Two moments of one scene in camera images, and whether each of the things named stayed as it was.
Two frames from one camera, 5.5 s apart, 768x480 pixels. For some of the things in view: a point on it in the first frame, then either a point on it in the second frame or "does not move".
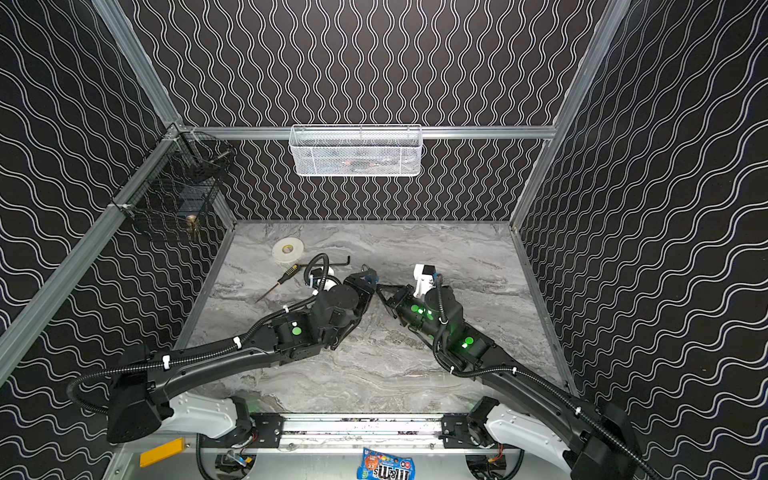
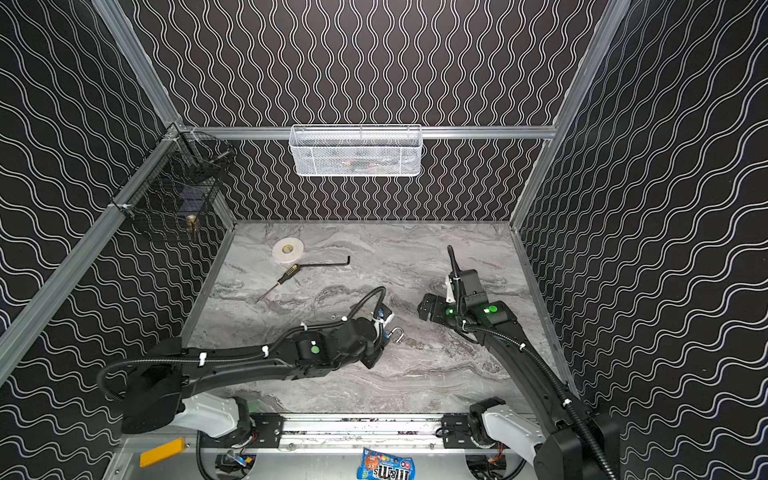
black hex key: x=327 y=265 does not move
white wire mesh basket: x=356 y=150 does not move
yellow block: x=162 y=451 does not move
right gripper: x=397 y=300 → x=435 y=308
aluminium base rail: x=391 y=432 does not move
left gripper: x=362 y=288 → x=374 y=352
